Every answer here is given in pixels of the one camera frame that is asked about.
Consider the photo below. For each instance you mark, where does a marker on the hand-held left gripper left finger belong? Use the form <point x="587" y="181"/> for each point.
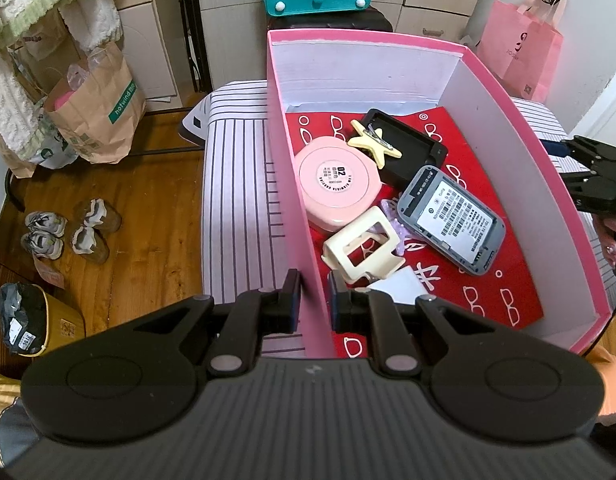
<point x="295" y="305"/>

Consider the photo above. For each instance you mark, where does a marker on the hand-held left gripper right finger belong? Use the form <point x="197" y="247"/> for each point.
<point x="334" y="305"/>

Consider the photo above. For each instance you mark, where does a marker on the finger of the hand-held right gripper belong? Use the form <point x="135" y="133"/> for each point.
<point x="600" y="186"/>
<point x="555" y="147"/>

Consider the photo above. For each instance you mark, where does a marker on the cream square hair claw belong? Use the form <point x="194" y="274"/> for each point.
<point x="338" y="255"/>

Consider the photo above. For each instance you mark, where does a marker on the white paper card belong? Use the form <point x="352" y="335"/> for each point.
<point x="403" y="287"/>

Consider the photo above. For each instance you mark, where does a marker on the purple translucent hair clip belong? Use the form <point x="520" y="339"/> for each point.
<point x="403" y="232"/>

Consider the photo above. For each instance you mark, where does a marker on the grey portable router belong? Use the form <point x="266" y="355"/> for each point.
<point x="453" y="220"/>

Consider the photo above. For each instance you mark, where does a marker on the pink cardboard box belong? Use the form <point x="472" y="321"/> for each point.
<point x="288" y="160"/>

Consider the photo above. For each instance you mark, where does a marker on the yellow star hair clip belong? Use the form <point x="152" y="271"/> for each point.
<point x="375" y="145"/>

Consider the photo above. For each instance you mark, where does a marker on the person's right hand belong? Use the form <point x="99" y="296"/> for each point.
<point x="610" y="240"/>

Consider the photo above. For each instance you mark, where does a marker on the pink paper shopping bag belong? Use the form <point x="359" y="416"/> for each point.
<point x="523" y="50"/>

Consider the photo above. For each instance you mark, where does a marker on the pink round case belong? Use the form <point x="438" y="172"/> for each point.
<point x="333" y="185"/>

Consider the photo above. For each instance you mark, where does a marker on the striped bed sheet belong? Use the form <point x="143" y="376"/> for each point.
<point x="237" y="185"/>

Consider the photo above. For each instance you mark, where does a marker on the black rectangular tray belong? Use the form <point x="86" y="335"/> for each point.
<point x="413" y="152"/>

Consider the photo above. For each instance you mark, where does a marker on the red printed paper sheet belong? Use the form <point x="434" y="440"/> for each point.
<point x="488" y="285"/>

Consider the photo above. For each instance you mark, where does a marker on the black clothes rack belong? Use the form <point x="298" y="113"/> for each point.
<point x="152" y="150"/>

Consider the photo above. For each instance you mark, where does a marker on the brown fleece-lined slipper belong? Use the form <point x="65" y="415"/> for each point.
<point x="100" y="216"/>
<point x="90" y="246"/>

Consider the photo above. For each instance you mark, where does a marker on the yellow waste bin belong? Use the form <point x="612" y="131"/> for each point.
<point x="65" y="322"/>

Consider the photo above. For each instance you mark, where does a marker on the pink paper tag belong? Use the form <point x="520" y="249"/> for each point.
<point x="50" y="271"/>

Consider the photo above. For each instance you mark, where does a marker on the black suitcase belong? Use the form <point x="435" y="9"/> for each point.
<point x="333" y="21"/>

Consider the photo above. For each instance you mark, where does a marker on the grey white sneaker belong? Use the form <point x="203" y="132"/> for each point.
<point x="46" y="223"/>
<point x="42" y="245"/>

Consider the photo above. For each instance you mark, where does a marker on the brown paper bag green label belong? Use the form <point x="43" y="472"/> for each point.
<point x="102" y="120"/>

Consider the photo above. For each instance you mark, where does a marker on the black plastic bin bag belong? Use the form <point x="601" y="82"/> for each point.
<point x="22" y="317"/>

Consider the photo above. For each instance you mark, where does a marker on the green white plastic bag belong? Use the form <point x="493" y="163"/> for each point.
<point x="52" y="145"/>

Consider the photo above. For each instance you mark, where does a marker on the black tripod stand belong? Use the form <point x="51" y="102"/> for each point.
<point x="193" y="25"/>

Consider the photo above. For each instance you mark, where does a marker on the light wooden wardrobe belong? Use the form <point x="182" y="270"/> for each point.
<point x="227" y="10"/>

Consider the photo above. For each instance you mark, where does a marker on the white cardboard box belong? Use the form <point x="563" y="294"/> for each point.
<point x="147" y="40"/>

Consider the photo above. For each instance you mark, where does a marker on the yellow striped cloth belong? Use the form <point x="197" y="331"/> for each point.
<point x="0" y="385"/>

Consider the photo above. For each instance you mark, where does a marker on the grey cloth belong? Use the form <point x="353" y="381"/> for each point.
<point x="7" y="435"/>

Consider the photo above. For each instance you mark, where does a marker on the plain brown paper bag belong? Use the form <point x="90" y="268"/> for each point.
<point x="12" y="155"/>

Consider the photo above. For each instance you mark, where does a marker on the white green fluffy garment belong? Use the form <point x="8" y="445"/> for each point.
<point x="7" y="95"/>

